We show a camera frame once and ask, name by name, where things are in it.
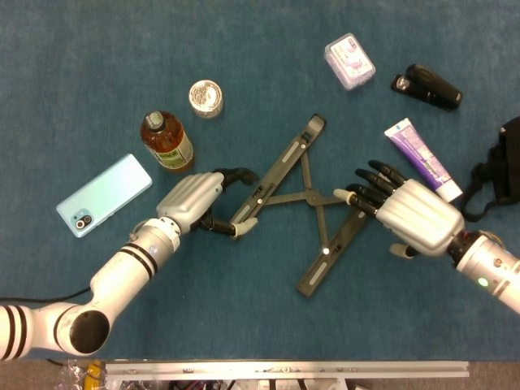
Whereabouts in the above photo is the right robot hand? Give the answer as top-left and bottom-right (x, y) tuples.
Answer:
(332, 159), (466, 260)

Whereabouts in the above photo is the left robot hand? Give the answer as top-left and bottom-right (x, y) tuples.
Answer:
(156, 167), (261, 239)

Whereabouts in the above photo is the folding black stand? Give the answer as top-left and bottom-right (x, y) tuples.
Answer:
(228, 113), (371, 298)

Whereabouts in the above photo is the amber tea bottle green label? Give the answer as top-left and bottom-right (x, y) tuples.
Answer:
(140, 110), (195, 174)

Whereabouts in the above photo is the purple white tube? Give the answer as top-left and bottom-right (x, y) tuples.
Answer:
(383, 117), (464, 204)

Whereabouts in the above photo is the light blue smartphone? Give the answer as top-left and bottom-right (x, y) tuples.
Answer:
(55, 153), (154, 239)

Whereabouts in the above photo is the teal table cloth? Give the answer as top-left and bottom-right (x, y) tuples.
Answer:
(0, 0), (520, 362)

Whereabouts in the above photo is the black stapler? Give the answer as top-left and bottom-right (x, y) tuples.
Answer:
(390, 63), (463, 113)

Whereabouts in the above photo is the clear plastic box purple label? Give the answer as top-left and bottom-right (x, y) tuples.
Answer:
(323, 32), (376, 91)

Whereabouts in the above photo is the yellow plastic item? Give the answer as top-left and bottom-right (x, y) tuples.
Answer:
(87, 360), (102, 390)

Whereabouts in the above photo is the clear crumpled plastic bag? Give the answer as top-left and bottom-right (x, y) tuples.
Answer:
(54, 361), (106, 390)

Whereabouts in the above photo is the black strap pouch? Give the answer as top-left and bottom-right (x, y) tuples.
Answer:
(459, 115), (520, 223)

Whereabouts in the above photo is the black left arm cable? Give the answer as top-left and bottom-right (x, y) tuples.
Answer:
(0, 286), (93, 304)

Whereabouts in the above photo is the aluminium profile rail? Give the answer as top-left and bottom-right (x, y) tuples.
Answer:
(104, 360), (470, 381)

